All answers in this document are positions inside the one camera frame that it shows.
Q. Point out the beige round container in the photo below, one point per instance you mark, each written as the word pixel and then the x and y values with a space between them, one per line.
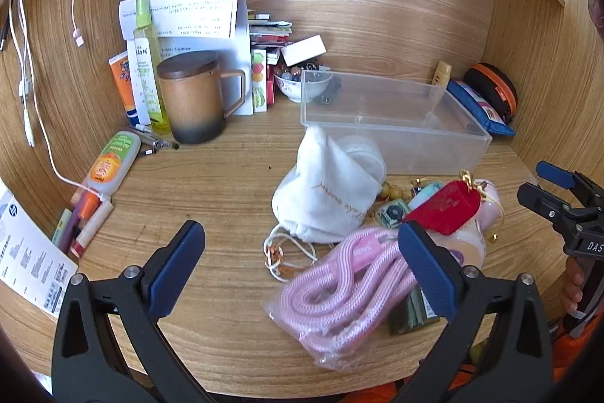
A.
pixel 465 245

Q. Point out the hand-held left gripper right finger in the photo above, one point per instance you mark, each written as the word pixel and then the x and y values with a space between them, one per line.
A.
pixel 424 273

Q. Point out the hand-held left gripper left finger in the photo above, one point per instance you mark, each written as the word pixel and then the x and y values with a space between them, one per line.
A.
pixel 181 263

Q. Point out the wooden desk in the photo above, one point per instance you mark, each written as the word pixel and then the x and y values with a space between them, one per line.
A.
pixel 212 195

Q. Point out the small white card box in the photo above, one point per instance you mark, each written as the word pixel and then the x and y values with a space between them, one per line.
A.
pixel 302 50

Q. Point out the white patterned bowl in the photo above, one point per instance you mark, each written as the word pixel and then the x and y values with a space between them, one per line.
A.
pixel 292 90

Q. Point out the stack of small packets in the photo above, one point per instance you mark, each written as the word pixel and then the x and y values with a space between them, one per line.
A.
pixel 269 32

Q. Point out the white tube with red cap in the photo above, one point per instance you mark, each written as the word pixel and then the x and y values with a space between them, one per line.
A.
pixel 92 226

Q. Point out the black metal pen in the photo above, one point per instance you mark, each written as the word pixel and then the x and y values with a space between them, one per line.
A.
pixel 158 138

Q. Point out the tall green spray bottle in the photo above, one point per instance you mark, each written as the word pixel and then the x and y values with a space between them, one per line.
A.
pixel 146 77

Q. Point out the printed paper sheet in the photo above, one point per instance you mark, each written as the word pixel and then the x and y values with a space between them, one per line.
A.
pixel 28 261

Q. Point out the red slim box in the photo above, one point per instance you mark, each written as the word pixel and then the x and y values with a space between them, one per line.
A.
pixel 272 77

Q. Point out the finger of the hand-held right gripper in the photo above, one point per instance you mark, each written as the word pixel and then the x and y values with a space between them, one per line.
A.
pixel 554 175
pixel 542 202

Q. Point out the black and orange round case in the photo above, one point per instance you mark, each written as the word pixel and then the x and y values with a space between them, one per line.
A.
pixel 495 84

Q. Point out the clear plastic box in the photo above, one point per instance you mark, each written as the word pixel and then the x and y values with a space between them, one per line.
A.
pixel 424 148

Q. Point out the teal small case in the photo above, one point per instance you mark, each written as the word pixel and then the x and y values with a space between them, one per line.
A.
pixel 424 191

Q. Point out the orange sunscreen tube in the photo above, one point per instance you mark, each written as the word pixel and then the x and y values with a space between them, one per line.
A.
pixel 123 86

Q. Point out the green highlighter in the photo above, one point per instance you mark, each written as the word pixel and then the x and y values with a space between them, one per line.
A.
pixel 61 227

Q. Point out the pink round case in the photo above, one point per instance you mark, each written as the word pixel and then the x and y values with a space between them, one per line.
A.
pixel 491 204

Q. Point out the white round lid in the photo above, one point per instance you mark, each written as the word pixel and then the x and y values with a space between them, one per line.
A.
pixel 365 155

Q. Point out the white bottle with orange label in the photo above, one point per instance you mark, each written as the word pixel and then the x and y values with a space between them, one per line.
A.
pixel 111 162

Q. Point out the blue zip pouch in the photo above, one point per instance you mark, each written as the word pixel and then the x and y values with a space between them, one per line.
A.
pixel 476 108

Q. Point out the person's right hand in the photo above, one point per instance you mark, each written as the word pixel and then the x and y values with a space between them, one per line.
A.
pixel 572 282

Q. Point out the brown ceramic mug with lid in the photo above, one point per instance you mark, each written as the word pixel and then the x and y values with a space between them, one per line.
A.
pixel 188 101

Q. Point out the white paper box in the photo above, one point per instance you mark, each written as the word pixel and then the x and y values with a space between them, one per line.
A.
pixel 198 11

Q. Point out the red tag with gold clasp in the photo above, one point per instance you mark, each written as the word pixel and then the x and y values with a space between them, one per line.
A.
pixel 443 207

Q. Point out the dark green spray bottle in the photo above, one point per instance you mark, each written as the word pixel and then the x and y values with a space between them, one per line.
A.
pixel 406 319

